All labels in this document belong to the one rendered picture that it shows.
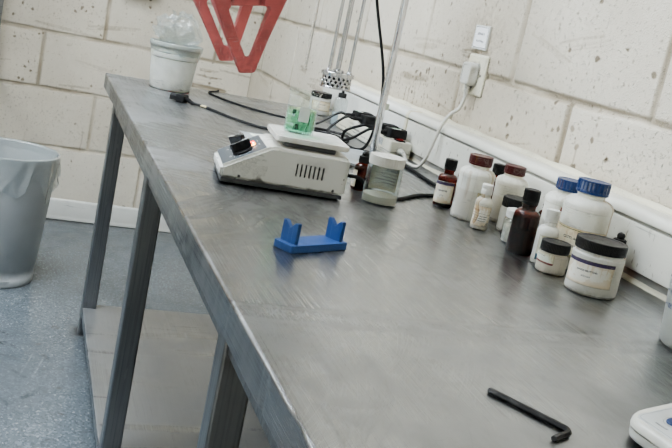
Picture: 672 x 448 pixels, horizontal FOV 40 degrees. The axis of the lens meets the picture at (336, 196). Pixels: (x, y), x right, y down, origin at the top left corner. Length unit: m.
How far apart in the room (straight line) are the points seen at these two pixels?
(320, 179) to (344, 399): 0.75
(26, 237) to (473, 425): 2.41
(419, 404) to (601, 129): 0.90
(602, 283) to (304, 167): 0.49
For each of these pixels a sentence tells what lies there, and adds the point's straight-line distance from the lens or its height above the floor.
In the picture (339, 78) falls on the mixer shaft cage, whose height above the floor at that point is 0.91.
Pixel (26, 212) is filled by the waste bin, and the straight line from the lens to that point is 2.99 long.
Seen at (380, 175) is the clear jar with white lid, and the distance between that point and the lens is 1.47.
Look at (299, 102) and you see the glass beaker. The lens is 1.44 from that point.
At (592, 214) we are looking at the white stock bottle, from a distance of 1.34.
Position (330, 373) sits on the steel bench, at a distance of 0.76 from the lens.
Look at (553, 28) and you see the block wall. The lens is 1.75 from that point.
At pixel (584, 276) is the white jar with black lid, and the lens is 1.22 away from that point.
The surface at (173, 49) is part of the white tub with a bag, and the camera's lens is 2.47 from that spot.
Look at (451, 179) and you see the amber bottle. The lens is 1.59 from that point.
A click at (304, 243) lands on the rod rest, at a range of 1.11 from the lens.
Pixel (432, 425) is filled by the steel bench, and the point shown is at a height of 0.75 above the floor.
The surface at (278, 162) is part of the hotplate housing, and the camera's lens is 1.42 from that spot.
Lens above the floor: 1.03
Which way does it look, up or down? 11 degrees down
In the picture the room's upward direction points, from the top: 12 degrees clockwise
